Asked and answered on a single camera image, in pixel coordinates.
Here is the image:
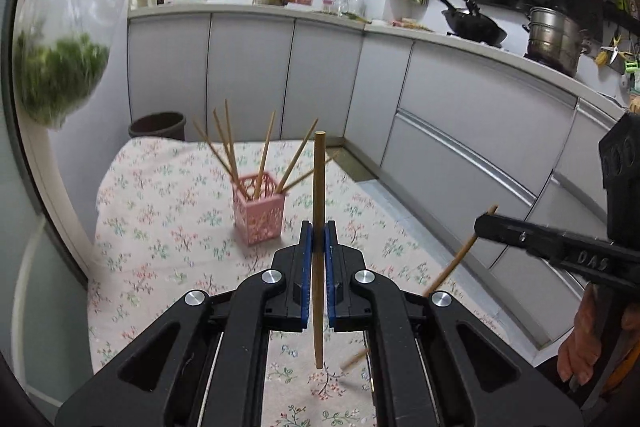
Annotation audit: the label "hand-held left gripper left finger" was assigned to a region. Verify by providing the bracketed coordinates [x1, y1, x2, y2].
[55, 221, 314, 427]

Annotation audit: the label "clear bag of greens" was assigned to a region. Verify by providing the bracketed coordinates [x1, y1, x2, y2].
[11, 0, 112, 130]

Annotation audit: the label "steel steamer pot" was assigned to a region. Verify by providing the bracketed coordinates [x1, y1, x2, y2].
[521, 6, 593, 76]

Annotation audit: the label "glass jars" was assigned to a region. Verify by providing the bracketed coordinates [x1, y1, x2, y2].
[331, 0, 369, 18]

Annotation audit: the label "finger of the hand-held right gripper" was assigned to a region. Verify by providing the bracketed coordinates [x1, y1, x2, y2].
[474, 212, 640, 294]

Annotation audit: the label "pink perforated chopstick holder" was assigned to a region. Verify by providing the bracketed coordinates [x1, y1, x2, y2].
[232, 172, 282, 248]

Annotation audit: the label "floral tablecloth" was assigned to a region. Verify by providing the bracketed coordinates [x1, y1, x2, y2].
[87, 138, 538, 427]

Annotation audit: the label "black wok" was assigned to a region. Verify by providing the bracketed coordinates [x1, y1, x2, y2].
[429, 0, 509, 48]

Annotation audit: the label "dark brown trash bin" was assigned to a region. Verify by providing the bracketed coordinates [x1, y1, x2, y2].
[128, 111, 187, 140]

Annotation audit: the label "yellow scissors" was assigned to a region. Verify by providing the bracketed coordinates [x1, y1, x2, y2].
[594, 34, 633, 70]

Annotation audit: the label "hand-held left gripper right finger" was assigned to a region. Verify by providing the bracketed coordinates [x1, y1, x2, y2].
[324, 221, 584, 427]

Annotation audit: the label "person's right hand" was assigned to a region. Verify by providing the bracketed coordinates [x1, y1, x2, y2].
[556, 283, 610, 392]

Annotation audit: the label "grey kitchen cabinets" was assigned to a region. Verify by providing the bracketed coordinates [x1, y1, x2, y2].
[126, 0, 640, 365]

